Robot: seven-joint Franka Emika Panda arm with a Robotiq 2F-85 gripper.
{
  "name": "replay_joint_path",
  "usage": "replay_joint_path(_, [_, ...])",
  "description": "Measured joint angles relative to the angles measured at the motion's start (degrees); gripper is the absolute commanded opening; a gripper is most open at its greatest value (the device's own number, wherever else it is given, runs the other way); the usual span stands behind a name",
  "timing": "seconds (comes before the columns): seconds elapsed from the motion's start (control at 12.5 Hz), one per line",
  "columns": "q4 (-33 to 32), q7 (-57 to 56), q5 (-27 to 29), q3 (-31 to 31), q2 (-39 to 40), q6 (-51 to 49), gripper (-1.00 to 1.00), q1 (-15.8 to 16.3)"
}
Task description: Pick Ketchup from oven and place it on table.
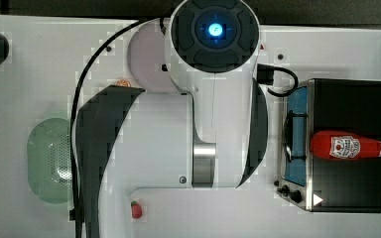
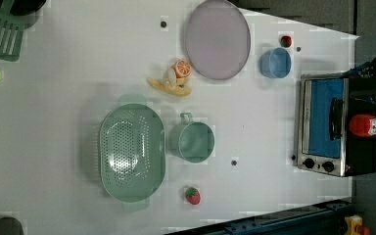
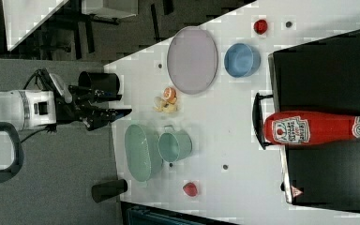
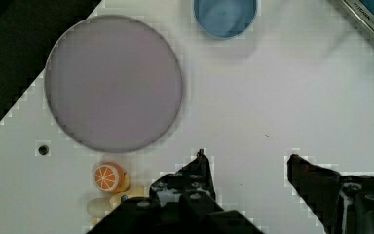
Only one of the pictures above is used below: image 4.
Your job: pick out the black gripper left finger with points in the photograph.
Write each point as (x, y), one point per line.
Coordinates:
(178, 203)

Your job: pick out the orange slice toy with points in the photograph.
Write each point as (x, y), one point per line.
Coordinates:
(109, 177)

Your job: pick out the blue cup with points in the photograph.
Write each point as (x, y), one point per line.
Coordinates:
(224, 19)

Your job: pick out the grey round plate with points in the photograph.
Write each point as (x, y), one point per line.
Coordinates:
(113, 84)

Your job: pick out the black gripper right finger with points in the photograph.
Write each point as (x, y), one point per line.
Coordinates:
(344, 204)

